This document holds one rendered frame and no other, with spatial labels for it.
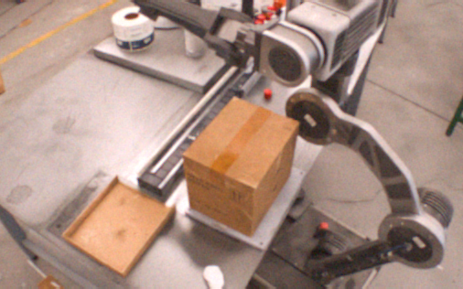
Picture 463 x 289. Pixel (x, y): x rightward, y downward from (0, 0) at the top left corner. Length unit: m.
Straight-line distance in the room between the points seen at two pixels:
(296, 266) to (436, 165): 1.41
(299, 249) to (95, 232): 1.01
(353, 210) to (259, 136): 1.38
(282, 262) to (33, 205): 1.14
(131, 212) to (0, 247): 1.35
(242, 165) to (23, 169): 0.93
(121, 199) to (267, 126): 0.58
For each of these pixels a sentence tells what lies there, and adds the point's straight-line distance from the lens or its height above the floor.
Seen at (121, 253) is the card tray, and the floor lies 0.83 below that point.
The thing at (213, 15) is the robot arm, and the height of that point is 1.47.
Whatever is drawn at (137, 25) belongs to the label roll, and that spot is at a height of 1.02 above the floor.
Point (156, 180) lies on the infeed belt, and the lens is 1.44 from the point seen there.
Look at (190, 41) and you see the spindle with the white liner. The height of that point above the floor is 0.97.
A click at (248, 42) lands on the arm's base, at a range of 0.99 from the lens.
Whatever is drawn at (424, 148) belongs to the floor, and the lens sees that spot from 3.05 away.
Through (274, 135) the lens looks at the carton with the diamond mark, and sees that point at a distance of 1.24.
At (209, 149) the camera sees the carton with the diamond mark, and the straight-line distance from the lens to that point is 1.19.
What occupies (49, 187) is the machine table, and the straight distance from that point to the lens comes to 1.61.
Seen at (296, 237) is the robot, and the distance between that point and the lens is 2.04.
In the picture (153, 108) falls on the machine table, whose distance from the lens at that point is 1.79.
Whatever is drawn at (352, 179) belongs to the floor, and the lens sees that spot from 2.66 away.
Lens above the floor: 2.00
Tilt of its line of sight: 47 degrees down
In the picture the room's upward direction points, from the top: 1 degrees clockwise
